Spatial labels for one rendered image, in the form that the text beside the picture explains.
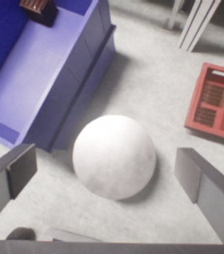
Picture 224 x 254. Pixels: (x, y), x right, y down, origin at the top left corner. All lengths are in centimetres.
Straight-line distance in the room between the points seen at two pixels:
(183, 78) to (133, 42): 33
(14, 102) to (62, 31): 37
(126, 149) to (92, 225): 47
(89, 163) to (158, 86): 55
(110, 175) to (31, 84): 50
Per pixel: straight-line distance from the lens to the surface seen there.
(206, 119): 97
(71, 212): 99
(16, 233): 99
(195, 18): 92
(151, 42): 109
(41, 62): 87
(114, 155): 65
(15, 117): 84
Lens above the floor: 90
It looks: 79 degrees down
